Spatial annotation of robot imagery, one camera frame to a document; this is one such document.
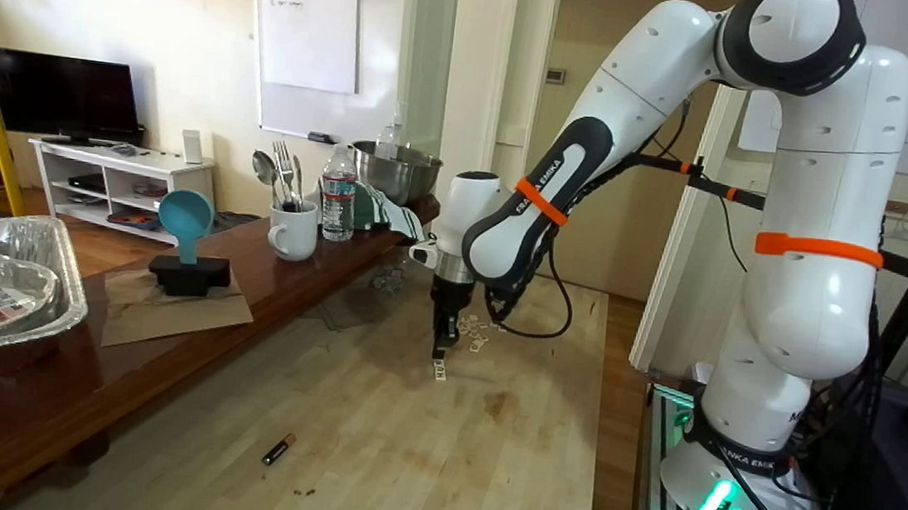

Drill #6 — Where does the clear plastic bottle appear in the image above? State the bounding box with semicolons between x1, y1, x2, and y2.
372;101;412;162

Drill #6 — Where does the white mug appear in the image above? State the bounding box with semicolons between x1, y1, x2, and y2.
264;197;323;265

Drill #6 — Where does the large foil tray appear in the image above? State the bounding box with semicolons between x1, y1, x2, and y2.
0;211;98;383

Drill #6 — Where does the black block holder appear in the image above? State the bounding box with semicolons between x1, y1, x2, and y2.
145;250;235;303

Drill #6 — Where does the teal measuring scoop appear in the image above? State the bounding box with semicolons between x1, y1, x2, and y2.
153;186;217;268

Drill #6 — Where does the brown paper sheet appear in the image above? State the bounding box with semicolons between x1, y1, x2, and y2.
99;259;260;362

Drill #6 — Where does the heap of letter tiles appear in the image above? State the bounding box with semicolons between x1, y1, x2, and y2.
454;312;512;357

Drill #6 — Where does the television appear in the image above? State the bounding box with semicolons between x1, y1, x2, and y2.
0;46;153;153

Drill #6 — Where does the metal mixing bowl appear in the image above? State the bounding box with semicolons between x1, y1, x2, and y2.
346;138;446;211

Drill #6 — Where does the bundle of metal cutlery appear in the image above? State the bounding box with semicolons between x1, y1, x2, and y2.
247;137;310;215

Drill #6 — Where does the whiteboard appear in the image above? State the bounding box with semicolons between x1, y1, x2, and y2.
237;0;408;149

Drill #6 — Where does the clear water bottle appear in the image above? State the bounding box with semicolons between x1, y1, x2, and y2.
316;142;364;245

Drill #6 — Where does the white flip chart paper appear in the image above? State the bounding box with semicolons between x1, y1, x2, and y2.
249;0;366;96

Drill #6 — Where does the green and white cloth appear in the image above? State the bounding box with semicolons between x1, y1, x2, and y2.
351;181;431;244

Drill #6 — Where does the dark wooden table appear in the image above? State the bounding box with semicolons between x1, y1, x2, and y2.
0;151;443;510

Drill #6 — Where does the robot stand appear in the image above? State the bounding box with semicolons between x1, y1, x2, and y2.
633;355;908;510

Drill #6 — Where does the white shelf unit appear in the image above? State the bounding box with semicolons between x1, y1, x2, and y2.
20;134;221;250

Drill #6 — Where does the black and copper battery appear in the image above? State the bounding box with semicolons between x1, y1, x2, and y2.
260;430;298;469

